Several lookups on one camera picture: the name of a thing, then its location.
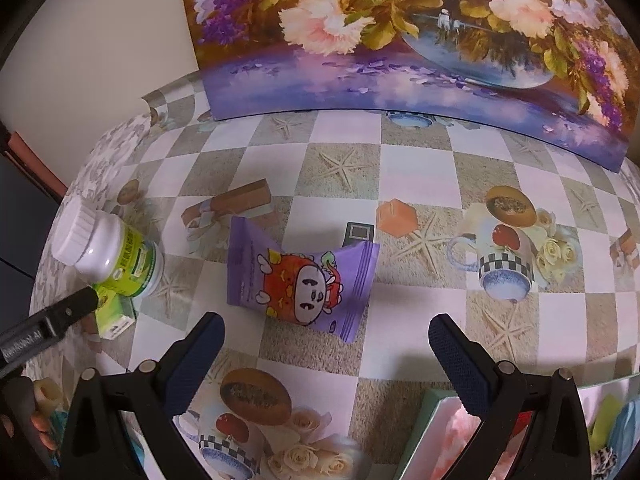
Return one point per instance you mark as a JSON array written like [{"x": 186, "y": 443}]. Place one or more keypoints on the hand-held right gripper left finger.
[{"x": 200, "y": 360}]

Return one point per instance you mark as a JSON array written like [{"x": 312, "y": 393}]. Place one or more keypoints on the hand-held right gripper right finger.
[{"x": 457, "y": 360}]

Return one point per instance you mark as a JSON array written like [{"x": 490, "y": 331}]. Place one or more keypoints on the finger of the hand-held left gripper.
[{"x": 72, "y": 307}]

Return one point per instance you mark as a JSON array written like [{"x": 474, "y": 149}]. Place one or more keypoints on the white tray with teal rim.
[{"x": 425, "y": 435}]

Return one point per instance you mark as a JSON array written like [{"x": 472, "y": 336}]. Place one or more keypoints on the purple snack packet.
[{"x": 300, "y": 290}]

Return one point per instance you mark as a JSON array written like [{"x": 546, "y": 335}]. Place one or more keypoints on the yellow-green cloth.
[{"x": 602, "y": 425}]

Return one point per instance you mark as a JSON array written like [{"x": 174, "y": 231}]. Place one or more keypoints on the leopard print scrunchie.
[{"x": 606, "y": 465}]

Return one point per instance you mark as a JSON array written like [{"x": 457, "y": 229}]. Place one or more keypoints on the teal cloth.
[{"x": 629, "y": 425}]

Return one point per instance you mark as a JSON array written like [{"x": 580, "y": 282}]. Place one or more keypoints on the person's left hand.
[{"x": 44, "y": 432}]

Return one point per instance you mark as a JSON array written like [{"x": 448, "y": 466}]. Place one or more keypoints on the small green and white box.
[{"x": 114, "y": 317}]

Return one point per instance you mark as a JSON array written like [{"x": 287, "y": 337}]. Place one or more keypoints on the cream round object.
[{"x": 47, "y": 395}]

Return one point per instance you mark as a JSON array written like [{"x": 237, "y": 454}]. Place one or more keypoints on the white bottle with green label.
[{"x": 110, "y": 250}]

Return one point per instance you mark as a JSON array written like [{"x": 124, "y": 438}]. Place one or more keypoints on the dark cabinet with red edge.
[{"x": 15, "y": 220}]

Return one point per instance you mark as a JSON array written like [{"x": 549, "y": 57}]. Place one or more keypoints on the checkered printed tablecloth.
[{"x": 425, "y": 185}]

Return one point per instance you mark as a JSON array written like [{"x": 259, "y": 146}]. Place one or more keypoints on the flower painting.
[{"x": 400, "y": 35}]

